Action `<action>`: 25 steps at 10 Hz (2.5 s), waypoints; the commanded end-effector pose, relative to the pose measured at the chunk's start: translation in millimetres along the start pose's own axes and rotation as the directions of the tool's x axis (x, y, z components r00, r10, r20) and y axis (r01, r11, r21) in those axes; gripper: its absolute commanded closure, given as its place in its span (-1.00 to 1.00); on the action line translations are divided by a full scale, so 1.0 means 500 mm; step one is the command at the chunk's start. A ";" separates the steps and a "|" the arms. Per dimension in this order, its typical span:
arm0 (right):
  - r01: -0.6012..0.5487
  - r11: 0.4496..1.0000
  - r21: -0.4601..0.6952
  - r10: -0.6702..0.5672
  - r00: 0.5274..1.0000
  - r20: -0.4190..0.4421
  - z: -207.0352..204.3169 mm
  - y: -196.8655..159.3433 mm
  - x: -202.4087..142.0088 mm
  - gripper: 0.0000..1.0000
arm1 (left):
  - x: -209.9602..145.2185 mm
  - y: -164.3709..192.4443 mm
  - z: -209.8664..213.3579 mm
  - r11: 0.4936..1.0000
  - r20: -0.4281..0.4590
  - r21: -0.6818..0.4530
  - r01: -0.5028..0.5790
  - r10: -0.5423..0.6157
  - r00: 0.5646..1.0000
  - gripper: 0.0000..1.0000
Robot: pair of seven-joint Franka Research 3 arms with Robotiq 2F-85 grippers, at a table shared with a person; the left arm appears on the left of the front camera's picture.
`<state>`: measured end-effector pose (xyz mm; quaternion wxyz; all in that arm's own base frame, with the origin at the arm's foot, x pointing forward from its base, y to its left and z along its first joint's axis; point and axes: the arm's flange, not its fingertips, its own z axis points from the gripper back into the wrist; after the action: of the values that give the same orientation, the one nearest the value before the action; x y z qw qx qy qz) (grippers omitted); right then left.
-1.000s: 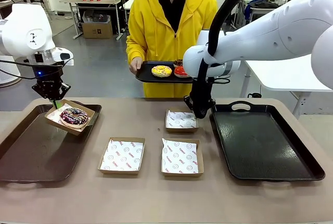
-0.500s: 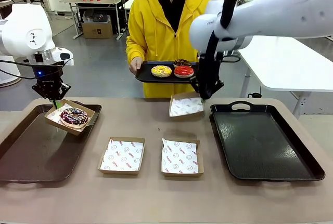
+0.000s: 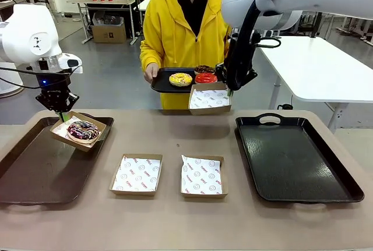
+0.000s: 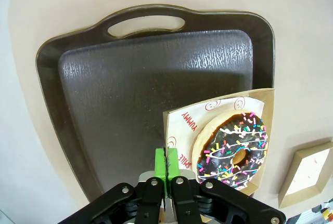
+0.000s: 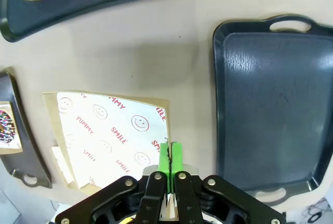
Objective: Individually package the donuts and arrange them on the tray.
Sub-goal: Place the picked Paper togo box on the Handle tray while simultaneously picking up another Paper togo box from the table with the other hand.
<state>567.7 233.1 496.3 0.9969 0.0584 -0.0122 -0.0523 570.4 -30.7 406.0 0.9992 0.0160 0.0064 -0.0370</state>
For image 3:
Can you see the purple glazed sprinkle donut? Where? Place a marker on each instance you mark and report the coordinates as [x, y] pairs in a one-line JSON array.
[[75, 133]]

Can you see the white printed paper liner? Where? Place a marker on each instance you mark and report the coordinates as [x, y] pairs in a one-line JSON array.
[[137, 175], [207, 99], [201, 175], [60, 129]]

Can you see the brown cardboard donut box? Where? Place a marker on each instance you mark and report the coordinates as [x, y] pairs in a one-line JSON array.
[[209, 111], [134, 192], [204, 195], [87, 147]]

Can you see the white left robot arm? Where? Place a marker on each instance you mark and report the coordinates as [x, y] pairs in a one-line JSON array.
[[26, 35]]

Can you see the person in yellow hoodie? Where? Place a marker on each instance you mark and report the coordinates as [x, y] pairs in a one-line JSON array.
[[175, 29]]

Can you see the yellow glazed sprinkle donut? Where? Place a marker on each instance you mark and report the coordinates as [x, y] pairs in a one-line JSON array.
[[180, 83]]

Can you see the person's right hand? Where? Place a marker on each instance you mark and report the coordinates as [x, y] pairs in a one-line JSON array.
[[151, 72]]

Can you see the white round robot pedestal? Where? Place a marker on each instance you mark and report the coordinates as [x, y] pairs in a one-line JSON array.
[[8, 88]]

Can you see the dark chocolate donut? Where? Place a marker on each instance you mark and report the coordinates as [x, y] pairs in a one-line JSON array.
[[204, 68]]

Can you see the red glazed donut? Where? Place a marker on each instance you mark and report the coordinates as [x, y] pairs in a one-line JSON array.
[[206, 79]]

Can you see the grey background desk white legs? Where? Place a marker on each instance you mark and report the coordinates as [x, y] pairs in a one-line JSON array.
[[102, 1]]

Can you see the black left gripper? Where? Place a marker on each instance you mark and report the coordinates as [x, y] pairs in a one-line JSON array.
[[54, 83]]

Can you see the black serving tray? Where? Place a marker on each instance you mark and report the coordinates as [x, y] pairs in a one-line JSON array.
[[163, 85]]

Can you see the cardboard box on floor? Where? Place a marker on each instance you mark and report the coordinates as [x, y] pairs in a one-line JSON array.
[[109, 34]]

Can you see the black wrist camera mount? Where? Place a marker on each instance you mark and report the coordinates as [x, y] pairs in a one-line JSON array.
[[256, 39]]

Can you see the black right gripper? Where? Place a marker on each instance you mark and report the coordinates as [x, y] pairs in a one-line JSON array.
[[250, 56]]

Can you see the person's right forearm yellow sleeve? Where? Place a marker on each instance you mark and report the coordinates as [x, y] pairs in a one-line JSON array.
[[147, 56]]

